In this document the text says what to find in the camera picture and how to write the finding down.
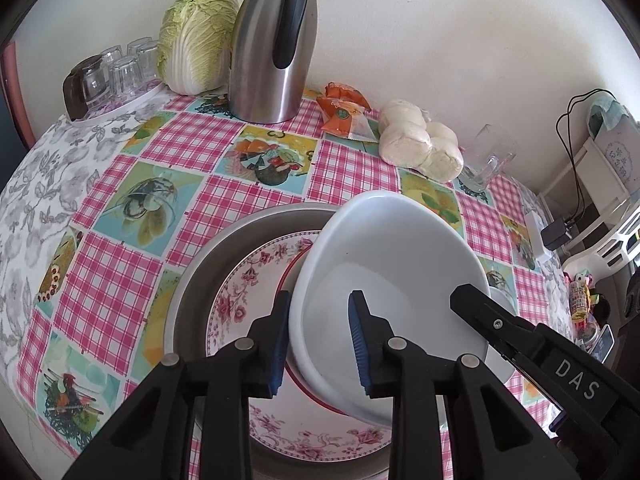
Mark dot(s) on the grey floral cloth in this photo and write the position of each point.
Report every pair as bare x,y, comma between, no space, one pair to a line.
45,170

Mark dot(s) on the orange snack packet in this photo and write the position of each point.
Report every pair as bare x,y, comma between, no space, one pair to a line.
345,122
345,94

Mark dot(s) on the black charger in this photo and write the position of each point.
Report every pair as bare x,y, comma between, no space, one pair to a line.
557,234

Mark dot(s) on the stainless steel thermos jug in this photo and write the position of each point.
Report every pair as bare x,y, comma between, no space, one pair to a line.
260,75

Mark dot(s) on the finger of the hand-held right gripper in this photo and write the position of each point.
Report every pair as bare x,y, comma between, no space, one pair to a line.
537,385
490,320

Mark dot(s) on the pink checked tablecloth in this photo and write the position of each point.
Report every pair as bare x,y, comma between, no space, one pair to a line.
115,260

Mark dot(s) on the white square bowl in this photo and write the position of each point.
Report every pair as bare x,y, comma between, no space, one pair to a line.
400,260

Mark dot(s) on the white plastic rack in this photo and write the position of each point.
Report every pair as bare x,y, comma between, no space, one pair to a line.
610,220

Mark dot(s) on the clear drinking glass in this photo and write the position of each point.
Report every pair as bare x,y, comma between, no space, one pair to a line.
124,80
141,45
148,62
111,54

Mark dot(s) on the colourful small bottle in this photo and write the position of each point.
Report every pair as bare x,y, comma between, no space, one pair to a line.
582,297

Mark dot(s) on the white power strip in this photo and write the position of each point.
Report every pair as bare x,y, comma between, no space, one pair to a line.
536,235

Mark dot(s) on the stainless steel basin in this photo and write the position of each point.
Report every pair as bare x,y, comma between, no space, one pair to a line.
200,270

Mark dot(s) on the clear glass mug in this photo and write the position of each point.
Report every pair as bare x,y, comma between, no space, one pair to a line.
487,160

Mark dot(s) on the white floral tray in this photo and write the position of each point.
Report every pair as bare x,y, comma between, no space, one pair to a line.
125,105

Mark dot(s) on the napa cabbage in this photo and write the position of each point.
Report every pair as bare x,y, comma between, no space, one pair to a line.
200,40

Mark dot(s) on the pink board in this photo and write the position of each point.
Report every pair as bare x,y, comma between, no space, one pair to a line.
12,90

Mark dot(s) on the teal cloth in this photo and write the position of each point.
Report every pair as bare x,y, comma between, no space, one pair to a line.
602,115

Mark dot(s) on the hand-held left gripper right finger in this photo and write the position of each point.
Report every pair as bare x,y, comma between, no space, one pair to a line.
359,345

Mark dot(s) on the bag of steamed buns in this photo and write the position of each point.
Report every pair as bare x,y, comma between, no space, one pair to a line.
415,135

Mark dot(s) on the pink floral round plate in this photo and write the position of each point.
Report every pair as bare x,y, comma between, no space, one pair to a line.
235,310

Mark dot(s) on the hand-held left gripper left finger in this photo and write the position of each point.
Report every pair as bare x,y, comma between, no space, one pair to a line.
277,350

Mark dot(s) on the white printed card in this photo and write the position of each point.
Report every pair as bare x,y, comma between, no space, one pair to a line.
622,155

